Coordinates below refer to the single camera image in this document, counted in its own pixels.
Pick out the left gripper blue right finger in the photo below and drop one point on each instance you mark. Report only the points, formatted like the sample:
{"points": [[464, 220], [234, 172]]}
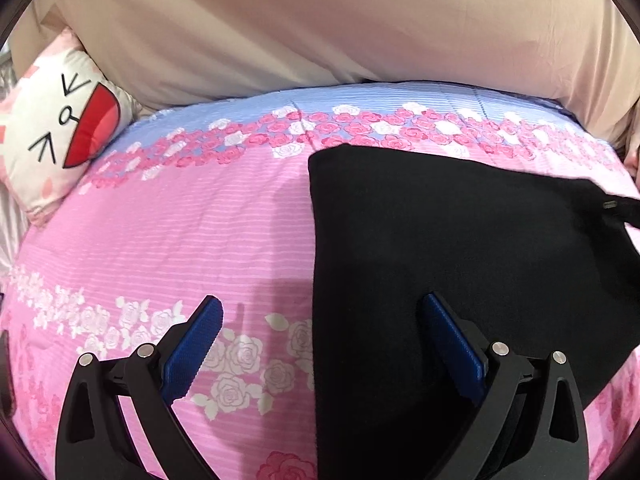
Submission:
{"points": [[465, 364]]}

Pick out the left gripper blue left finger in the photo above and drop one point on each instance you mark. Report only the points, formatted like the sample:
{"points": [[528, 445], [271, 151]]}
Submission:
{"points": [[184, 348]]}

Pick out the black pants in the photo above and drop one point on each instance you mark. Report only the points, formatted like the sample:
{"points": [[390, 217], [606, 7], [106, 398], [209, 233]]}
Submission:
{"points": [[540, 271]]}

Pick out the pink rose bed sheet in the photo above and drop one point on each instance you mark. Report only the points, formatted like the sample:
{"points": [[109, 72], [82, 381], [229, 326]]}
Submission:
{"points": [[213, 199]]}

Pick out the silver satin drape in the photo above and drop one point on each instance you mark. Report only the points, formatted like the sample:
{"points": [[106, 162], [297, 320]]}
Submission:
{"points": [[13, 223]]}

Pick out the white cat face pillow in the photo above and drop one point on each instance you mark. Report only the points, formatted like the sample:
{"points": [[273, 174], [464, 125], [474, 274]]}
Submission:
{"points": [[59, 117]]}

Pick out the beige curtain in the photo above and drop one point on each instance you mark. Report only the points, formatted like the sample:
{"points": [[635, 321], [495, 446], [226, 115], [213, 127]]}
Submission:
{"points": [[166, 53]]}

